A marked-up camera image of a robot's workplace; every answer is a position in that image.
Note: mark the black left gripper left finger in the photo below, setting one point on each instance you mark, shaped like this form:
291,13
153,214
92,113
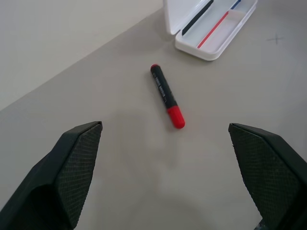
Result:
55,177

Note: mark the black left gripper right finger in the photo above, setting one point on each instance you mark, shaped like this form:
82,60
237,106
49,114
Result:
271,172

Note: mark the white plastic pencil case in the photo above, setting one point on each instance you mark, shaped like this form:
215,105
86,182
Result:
211,26

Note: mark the black marker with red cap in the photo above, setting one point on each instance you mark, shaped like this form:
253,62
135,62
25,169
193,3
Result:
167,95

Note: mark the black pen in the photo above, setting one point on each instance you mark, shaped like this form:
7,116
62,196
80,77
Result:
198,16

